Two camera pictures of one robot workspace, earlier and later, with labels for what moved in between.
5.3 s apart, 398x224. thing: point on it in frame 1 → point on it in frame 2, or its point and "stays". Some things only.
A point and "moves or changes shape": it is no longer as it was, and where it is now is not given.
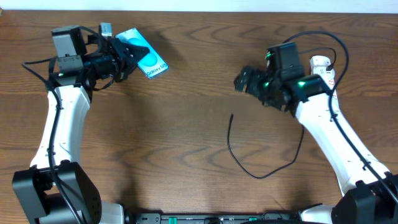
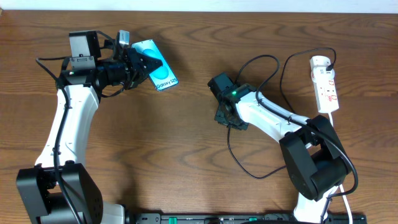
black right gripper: [257, 76] → [219, 117]
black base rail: [267, 218] stays
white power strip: [318, 65] stays
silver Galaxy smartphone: [151, 64] moves or changes shape
